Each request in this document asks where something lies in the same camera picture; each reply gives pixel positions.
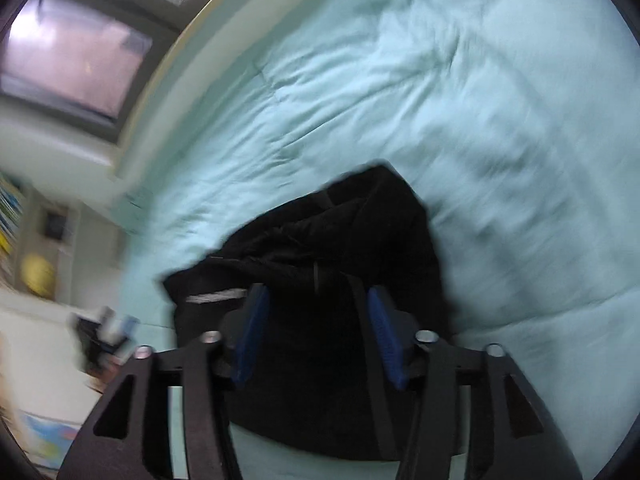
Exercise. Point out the colourful printed box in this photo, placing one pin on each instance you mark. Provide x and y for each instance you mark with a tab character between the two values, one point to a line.
47	437

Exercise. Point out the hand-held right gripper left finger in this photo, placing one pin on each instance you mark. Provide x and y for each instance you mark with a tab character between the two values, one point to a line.
252	332

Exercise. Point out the row of colourful books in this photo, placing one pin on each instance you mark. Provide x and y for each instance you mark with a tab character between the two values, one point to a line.
10	225

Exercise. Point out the grey framed window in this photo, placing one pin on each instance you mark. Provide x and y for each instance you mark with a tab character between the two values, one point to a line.
75	60

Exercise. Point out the yellow globe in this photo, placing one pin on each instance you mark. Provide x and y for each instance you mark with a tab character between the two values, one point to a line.
37	275

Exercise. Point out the white bookshelf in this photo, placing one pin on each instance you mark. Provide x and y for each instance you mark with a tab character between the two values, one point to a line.
75	260

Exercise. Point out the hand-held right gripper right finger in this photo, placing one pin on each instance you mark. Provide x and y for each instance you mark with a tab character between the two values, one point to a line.
387	340

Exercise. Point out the teal quilted blanket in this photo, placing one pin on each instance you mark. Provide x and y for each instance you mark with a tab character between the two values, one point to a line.
450	110

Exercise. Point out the black hooded jacket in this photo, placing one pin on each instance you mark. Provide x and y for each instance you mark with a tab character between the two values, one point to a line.
350	230

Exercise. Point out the beige window sill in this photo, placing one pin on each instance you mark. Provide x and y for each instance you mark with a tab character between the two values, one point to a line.
200	50

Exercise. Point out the black picture frame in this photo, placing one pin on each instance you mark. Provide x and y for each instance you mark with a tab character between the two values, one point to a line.
54	225

